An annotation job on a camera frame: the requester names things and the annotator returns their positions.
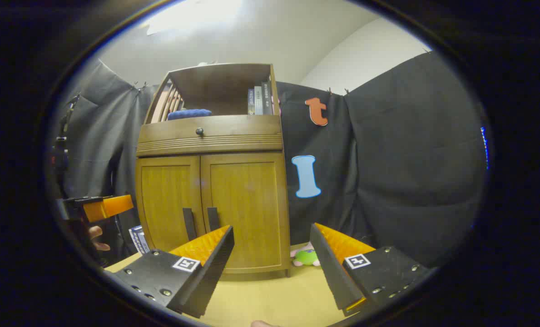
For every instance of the black backdrop cloth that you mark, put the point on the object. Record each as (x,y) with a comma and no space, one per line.
(401,159)

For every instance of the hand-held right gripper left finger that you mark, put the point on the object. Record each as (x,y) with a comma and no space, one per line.
(210,277)

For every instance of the dark grey shelf book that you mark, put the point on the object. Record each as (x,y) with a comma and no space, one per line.
(267,99)

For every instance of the dark blue standing book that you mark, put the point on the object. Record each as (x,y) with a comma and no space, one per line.
(139,240)

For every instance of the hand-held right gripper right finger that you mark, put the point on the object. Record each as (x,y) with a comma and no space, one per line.
(333,272)

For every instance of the blue-grey shelf book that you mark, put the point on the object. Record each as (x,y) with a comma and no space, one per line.
(251,102)

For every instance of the green and pink plush toy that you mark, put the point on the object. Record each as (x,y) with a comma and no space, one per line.
(307,257)

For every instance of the wooden double-door shoe cabinet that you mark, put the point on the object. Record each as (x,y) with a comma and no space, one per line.
(215,143)

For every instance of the folded blue cloth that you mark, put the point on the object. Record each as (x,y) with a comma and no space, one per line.
(189,114)

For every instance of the black tripod stand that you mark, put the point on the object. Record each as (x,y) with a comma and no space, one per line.
(61,150)

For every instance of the wooden drawer with black knob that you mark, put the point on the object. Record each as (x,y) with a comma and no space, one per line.
(233,131)

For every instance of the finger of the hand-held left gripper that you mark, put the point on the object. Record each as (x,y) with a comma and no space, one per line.
(111,206)

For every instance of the light grey shelf book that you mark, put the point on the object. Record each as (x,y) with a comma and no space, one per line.
(258,101)

